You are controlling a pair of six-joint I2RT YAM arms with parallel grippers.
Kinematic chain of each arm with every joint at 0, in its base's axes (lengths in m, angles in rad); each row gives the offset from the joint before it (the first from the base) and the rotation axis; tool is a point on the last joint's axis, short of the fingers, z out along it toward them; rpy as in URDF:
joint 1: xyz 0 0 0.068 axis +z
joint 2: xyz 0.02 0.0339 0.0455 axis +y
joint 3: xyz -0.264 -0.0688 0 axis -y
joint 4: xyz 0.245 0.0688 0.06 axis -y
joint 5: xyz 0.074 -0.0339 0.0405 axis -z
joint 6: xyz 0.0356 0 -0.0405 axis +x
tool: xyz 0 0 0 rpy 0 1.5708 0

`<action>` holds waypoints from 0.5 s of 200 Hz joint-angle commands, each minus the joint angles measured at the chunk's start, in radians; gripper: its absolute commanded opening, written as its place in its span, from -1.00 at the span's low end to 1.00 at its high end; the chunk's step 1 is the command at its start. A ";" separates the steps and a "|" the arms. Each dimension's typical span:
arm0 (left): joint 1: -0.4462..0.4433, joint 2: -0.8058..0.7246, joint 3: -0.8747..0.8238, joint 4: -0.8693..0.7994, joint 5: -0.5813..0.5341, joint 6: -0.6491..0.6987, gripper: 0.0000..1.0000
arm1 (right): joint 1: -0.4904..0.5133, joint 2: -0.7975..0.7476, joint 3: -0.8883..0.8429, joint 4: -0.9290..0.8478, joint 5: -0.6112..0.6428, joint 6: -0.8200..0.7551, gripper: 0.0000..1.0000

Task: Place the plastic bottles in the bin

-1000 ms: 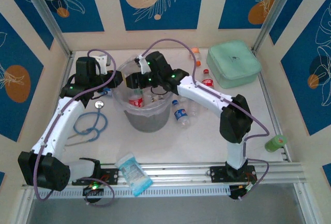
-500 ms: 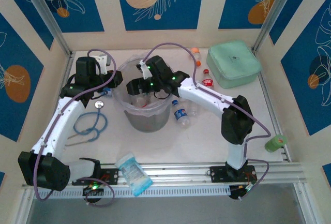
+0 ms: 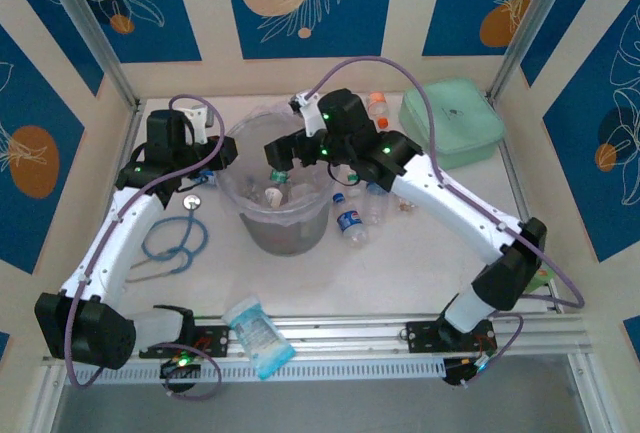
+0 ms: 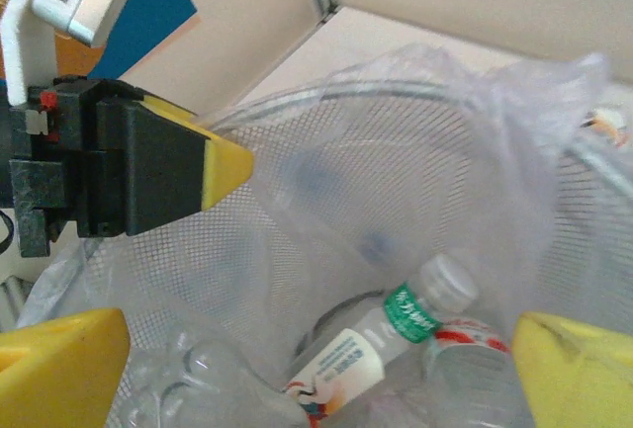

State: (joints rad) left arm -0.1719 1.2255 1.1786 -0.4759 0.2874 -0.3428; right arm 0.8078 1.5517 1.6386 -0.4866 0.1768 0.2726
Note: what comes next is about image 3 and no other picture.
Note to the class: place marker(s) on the clear plastic bin liner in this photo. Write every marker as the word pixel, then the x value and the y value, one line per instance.
pixel 300 208

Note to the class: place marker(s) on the grey mesh waste bin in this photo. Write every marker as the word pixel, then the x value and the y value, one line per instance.
pixel 285 238

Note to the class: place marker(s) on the blue-capped Pepsi bottle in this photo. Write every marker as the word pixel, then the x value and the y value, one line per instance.
pixel 349 221

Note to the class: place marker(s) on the clear unlabelled plastic bottle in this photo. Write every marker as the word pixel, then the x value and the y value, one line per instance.
pixel 375 205

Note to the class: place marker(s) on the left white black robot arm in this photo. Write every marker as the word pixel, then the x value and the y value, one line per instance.
pixel 110 248

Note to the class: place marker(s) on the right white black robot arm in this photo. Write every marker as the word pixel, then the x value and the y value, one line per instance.
pixel 450 203

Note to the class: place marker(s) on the blue stethoscope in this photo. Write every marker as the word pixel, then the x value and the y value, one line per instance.
pixel 191 201

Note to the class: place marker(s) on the small orange-capped bottle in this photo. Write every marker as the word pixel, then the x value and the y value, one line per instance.
pixel 377 100

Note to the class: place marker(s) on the mint green zip case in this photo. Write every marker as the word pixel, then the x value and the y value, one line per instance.
pixel 460 123

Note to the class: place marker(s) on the blue wet wipes pack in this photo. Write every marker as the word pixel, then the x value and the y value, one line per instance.
pixel 257 335

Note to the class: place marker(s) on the black controller board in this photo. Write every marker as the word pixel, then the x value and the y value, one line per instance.
pixel 462 370
pixel 180 367

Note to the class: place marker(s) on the light green object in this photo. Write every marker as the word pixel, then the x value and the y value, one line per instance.
pixel 541 280

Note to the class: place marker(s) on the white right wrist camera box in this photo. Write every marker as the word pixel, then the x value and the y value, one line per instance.
pixel 307 113

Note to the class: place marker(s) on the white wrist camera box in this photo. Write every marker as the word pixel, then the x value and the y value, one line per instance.
pixel 197 120
pixel 307 113

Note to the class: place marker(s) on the aluminium side rail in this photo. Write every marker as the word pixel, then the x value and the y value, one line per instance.
pixel 506 148
pixel 131 128

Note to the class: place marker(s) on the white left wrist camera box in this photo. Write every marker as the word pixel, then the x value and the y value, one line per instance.
pixel 197 120

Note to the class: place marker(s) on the aluminium frame post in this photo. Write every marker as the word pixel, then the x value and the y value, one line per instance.
pixel 90 28
pixel 530 28

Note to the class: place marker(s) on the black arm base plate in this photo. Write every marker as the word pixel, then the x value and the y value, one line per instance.
pixel 425 335
pixel 212 340

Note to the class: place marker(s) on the aluminium profile rail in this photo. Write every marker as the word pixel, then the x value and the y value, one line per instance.
pixel 350 333

